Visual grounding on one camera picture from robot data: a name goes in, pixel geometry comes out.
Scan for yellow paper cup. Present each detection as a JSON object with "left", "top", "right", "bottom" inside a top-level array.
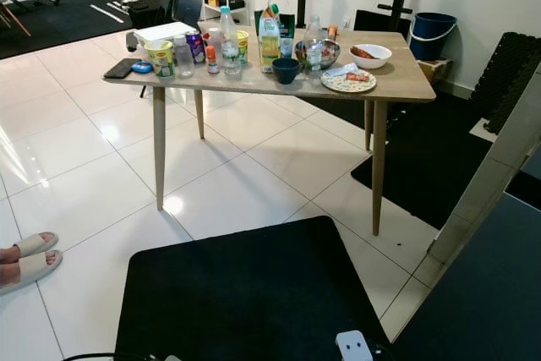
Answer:
[{"left": 236, "top": 30, "right": 249, "bottom": 63}]

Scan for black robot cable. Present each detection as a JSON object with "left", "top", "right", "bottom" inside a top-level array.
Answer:
[{"left": 62, "top": 353, "right": 166, "bottom": 361}]

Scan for large black rug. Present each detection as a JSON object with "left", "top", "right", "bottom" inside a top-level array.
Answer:
[{"left": 292, "top": 95, "right": 500, "bottom": 228}]

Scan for small wooden crate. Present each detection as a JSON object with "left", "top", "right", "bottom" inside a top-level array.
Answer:
[{"left": 423, "top": 58, "right": 454, "bottom": 83}]

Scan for clear plastic wrapper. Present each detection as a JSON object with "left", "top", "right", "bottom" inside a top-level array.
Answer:
[{"left": 325, "top": 63, "right": 363, "bottom": 80}]

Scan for tall clear water bottle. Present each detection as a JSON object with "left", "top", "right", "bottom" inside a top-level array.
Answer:
[{"left": 220, "top": 5, "right": 242, "bottom": 74}]

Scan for black bag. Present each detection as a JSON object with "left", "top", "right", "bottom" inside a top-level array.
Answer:
[{"left": 131, "top": 0, "right": 168, "bottom": 30}]

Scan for dark blue cup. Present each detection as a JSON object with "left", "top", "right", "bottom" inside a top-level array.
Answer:
[{"left": 272, "top": 57, "right": 301, "bottom": 85}]

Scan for white bowl with food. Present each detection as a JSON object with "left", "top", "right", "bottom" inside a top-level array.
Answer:
[{"left": 349, "top": 43, "right": 393, "bottom": 69}]

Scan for yellow green noodle cup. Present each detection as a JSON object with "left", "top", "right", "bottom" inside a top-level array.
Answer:
[{"left": 145, "top": 40, "right": 175, "bottom": 79}]

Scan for clear bottle with label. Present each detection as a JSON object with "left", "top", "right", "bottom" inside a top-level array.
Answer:
[{"left": 304, "top": 14, "right": 325, "bottom": 83}]

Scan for patterned round plate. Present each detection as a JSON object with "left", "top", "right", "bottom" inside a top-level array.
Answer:
[{"left": 320, "top": 69, "right": 377, "bottom": 94}]

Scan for black carpet white marks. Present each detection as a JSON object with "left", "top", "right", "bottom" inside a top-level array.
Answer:
[{"left": 0, "top": 0, "right": 136, "bottom": 57}]

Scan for dark grey fridge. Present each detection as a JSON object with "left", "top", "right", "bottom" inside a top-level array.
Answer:
[{"left": 389, "top": 194, "right": 541, "bottom": 361}]

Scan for black foam mat stack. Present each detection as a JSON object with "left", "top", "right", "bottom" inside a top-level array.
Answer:
[{"left": 469, "top": 31, "right": 541, "bottom": 135}]

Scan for steel salad bowl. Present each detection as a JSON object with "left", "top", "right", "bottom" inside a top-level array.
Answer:
[{"left": 295, "top": 38, "right": 342, "bottom": 70}]

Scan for blue bucket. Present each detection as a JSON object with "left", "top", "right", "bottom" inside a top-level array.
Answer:
[{"left": 409, "top": 12, "right": 458, "bottom": 61}]

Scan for black smartphone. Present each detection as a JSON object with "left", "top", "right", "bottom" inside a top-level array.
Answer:
[{"left": 104, "top": 57, "right": 141, "bottom": 79}]

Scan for beige slipper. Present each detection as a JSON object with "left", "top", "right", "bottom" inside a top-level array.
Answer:
[
  {"left": 8, "top": 249, "right": 63, "bottom": 294},
  {"left": 13, "top": 232, "right": 59, "bottom": 259}
]

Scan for purple drink can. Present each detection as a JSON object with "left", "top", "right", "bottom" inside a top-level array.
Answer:
[{"left": 186, "top": 32, "right": 206, "bottom": 64}]

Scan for white lidded plastic box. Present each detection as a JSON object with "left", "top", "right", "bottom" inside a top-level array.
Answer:
[{"left": 134, "top": 22, "right": 197, "bottom": 47}]

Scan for light wooden table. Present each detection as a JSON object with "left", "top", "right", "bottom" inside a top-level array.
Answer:
[{"left": 103, "top": 27, "right": 438, "bottom": 237}]

